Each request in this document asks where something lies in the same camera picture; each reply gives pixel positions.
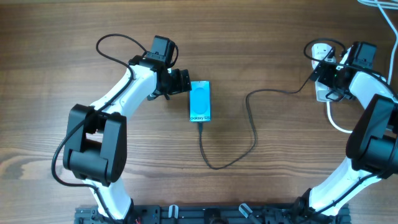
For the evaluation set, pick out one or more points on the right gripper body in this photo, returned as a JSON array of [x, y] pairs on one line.
[[328, 78]]

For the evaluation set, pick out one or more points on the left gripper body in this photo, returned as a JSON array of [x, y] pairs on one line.
[[173, 84]]

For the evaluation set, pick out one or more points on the teal Galaxy smartphone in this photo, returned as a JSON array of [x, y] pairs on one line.
[[200, 102]]

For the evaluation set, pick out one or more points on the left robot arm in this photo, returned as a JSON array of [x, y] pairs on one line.
[[95, 146]]

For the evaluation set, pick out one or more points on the white power strip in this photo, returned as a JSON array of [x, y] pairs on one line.
[[321, 51]]

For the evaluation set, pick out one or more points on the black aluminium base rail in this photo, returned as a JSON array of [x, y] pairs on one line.
[[146, 214]]

